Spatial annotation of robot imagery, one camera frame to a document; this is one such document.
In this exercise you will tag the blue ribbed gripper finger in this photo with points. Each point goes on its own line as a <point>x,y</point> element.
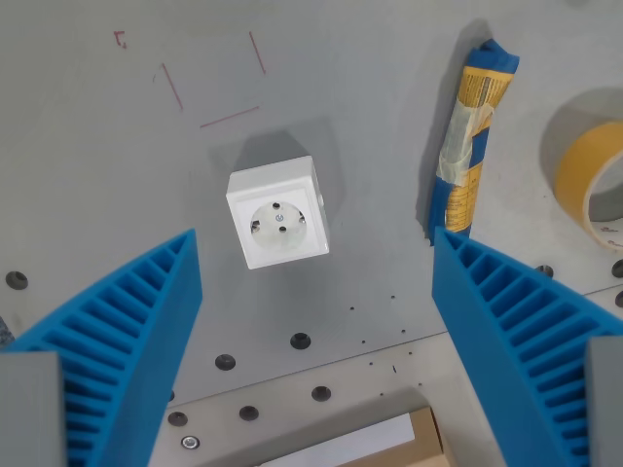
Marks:
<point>121,321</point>
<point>525,340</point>

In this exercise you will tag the yellow tape roll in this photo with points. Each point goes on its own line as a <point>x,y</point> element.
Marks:
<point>581,180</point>

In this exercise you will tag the white power socket box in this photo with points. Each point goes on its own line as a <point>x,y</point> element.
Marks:
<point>280,214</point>

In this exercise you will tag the blue and yellow rolled bag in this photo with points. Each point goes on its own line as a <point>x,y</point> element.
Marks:
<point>467,141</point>

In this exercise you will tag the brown cardboard box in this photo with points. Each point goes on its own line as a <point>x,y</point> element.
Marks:
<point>433,438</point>

